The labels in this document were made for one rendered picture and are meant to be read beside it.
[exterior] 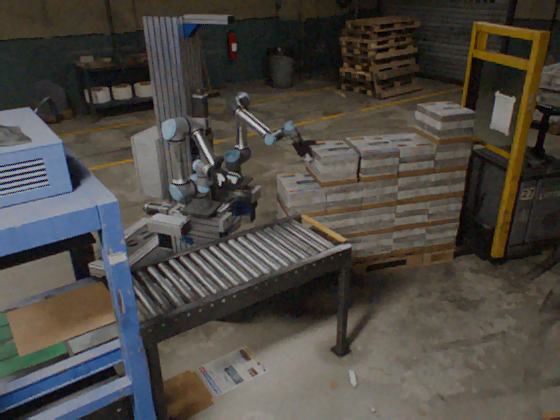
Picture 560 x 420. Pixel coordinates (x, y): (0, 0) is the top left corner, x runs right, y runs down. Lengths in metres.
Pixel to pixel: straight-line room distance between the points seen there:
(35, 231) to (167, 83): 1.84
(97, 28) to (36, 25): 0.94
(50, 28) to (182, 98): 6.19
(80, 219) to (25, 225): 0.17
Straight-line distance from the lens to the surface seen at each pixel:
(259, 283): 2.69
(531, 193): 4.49
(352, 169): 3.74
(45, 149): 1.99
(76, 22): 9.55
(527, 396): 3.48
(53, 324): 2.66
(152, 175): 3.75
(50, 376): 2.41
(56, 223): 1.90
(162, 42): 3.46
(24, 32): 9.41
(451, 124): 4.00
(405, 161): 3.91
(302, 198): 3.67
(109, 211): 1.93
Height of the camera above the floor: 2.31
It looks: 26 degrees down
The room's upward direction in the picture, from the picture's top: 1 degrees counter-clockwise
